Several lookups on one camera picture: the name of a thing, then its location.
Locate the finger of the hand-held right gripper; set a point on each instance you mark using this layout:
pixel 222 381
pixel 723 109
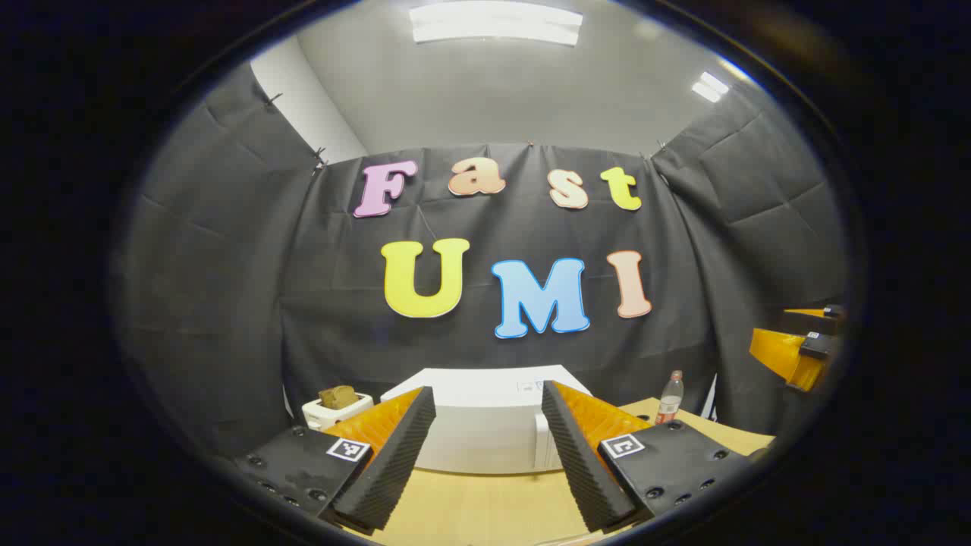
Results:
pixel 808 324
pixel 781 356

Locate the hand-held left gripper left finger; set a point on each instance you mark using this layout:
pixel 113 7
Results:
pixel 394 462

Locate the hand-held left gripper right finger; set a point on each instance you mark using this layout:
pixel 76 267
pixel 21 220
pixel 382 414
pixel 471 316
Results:
pixel 580 470

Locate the white microwave oven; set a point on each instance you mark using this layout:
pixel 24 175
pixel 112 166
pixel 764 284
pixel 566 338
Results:
pixel 485 425

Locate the white toaster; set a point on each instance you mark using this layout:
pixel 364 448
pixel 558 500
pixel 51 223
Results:
pixel 356 408

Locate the brown toast slice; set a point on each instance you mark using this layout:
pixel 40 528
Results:
pixel 339 396

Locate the plastic bottle with red label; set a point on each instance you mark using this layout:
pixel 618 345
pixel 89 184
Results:
pixel 669 402

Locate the black backdrop cloth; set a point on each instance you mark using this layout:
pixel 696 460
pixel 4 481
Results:
pixel 303 303

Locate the small ceiling light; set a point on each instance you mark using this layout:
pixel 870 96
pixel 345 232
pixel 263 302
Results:
pixel 709 87

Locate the long ceiling light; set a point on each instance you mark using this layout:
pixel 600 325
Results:
pixel 497 23

